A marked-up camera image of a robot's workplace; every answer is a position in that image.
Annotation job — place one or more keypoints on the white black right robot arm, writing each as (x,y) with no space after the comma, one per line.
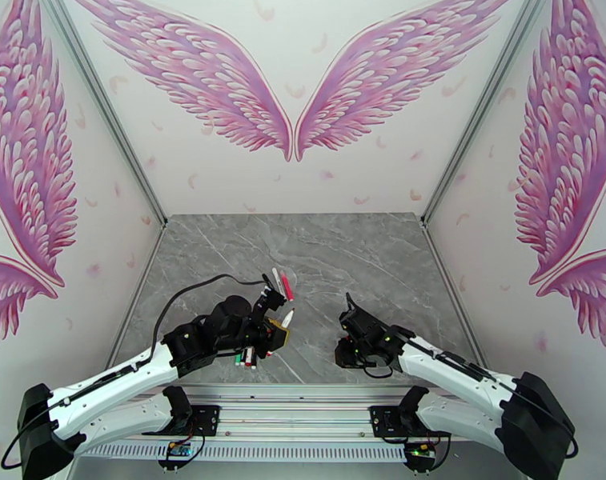
(538,423)

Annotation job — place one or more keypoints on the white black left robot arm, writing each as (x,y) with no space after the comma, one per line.
(37,433)

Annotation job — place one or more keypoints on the clear plastic film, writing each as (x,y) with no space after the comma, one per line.
(295,281)

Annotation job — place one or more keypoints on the aluminium frame post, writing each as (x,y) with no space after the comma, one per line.
(105,106)
(483,106)

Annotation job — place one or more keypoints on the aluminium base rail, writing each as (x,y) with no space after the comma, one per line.
(292,418)

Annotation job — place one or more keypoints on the small green circuit board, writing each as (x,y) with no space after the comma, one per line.
(420,449)
(178,449)

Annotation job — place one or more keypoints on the white red marker pen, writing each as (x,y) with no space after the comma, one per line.
(252,362)
(290,316)

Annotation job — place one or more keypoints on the pink highlighter pen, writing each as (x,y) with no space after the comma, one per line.
(286,286)

